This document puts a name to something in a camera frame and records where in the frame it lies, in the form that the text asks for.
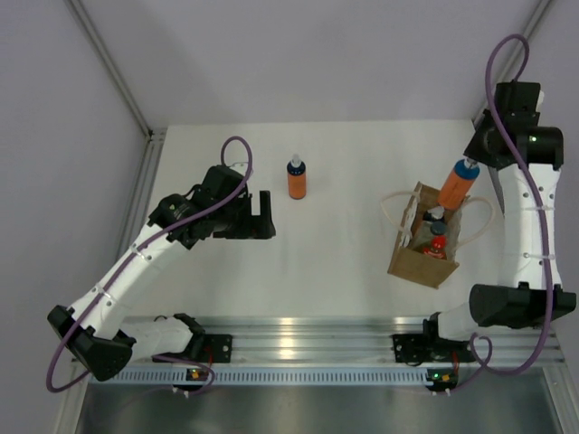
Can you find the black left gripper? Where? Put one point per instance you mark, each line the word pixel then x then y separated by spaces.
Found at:
pixel 261 227

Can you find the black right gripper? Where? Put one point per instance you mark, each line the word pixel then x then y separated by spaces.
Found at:
pixel 472 149

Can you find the orange bottle dark blue cap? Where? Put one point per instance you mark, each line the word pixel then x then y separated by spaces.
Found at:
pixel 296 177

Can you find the orange bottle light blue cap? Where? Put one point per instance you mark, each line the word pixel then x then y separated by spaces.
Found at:
pixel 458 183

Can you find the orange bottle navy cap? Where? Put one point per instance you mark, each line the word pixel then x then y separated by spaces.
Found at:
pixel 435 214

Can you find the yellow bottle red cap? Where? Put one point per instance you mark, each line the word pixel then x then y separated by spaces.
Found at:
pixel 435 248

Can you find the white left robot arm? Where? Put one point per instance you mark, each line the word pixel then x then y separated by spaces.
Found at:
pixel 95 329

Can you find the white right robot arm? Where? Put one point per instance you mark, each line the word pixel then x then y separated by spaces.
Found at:
pixel 528 265

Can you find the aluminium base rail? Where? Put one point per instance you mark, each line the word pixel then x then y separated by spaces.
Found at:
pixel 354 340

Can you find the white slotted cable duct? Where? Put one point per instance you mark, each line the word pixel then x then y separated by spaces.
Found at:
pixel 227 375

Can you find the aluminium left frame post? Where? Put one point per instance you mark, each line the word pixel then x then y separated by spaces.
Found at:
pixel 82 17

